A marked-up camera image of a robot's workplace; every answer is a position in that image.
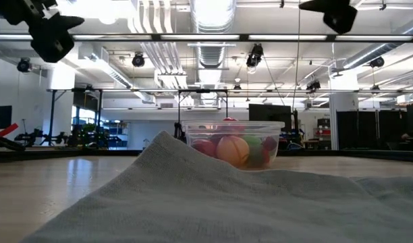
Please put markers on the black partition panels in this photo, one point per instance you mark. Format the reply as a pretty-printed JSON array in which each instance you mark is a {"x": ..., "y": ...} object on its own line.
[{"x": 361, "y": 130}]

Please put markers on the clear plastic container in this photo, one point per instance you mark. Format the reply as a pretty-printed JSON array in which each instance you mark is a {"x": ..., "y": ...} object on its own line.
[{"x": 196, "y": 131}]

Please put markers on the round black ceiling camera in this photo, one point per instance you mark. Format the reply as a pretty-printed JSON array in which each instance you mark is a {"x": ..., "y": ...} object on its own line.
[
  {"x": 377, "y": 62},
  {"x": 314, "y": 85},
  {"x": 138, "y": 60},
  {"x": 24, "y": 65}
]

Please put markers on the black metal stand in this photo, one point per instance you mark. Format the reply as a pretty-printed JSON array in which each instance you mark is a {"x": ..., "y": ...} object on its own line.
[{"x": 52, "y": 118}]

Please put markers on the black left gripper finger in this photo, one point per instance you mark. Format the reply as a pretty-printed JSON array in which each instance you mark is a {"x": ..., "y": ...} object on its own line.
[{"x": 53, "y": 40}]

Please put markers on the black hanging camera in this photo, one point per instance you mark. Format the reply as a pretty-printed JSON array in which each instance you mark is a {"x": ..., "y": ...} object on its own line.
[{"x": 255, "y": 55}]

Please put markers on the green round fruit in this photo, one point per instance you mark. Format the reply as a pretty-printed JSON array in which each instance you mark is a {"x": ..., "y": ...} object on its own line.
[{"x": 254, "y": 143}]

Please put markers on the black metal frame rig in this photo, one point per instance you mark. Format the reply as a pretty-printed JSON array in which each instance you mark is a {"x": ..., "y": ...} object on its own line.
[{"x": 203, "y": 90}]

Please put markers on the black aluminium table frame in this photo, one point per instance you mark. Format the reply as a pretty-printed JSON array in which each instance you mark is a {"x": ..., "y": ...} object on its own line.
[{"x": 58, "y": 154}]

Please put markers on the long black crossbar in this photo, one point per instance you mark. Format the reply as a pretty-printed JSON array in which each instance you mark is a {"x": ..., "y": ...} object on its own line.
[{"x": 243, "y": 37}]

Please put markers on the peach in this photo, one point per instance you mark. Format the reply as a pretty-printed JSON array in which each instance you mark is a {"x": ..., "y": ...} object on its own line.
[{"x": 233, "y": 151}]

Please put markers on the black slanted bar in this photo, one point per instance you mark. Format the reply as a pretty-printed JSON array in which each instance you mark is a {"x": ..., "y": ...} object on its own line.
[{"x": 10, "y": 145}]

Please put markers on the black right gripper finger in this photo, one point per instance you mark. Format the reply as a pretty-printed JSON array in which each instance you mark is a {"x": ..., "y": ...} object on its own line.
[{"x": 339, "y": 17}]

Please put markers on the black computer monitor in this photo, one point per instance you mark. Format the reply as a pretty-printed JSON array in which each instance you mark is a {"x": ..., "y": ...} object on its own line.
[{"x": 270, "y": 116}]

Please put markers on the grey cloth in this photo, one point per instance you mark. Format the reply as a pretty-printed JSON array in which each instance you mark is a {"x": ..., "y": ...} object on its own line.
[{"x": 226, "y": 209}]

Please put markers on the red strawberry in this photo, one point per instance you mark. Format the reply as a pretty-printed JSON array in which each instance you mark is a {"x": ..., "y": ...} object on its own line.
[{"x": 265, "y": 157}]

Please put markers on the red padded bar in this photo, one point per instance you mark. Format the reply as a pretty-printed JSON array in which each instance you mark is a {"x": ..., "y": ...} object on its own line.
[{"x": 9, "y": 130}]

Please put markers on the silver ventilation duct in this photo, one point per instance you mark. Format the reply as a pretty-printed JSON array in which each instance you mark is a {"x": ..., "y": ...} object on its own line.
[{"x": 211, "y": 54}]

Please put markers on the small black robot arm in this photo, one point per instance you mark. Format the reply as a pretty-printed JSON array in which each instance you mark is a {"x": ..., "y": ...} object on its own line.
[{"x": 27, "y": 136}]

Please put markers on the shelf with red boxes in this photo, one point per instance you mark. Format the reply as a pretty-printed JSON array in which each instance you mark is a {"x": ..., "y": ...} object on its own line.
[{"x": 324, "y": 130}]

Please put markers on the pinkish red round fruit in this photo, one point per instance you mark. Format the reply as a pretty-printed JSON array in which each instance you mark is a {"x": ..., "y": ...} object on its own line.
[{"x": 230, "y": 119}]

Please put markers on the dark wall screen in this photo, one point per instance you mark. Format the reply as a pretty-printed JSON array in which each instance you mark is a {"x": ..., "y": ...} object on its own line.
[{"x": 2, "y": 117}]

